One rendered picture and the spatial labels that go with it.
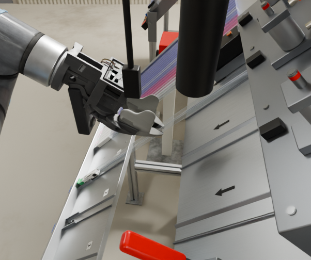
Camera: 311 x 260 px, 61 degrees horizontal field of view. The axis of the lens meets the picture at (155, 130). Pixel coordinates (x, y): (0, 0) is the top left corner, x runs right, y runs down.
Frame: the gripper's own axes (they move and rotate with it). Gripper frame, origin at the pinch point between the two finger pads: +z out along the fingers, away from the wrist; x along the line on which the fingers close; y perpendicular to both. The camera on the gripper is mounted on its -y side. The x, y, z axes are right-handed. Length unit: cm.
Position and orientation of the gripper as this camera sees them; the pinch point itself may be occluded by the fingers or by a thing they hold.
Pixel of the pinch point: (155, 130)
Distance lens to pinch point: 51.3
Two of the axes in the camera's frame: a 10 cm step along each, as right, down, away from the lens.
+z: 8.5, 4.5, 2.8
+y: 5.1, -5.6, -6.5
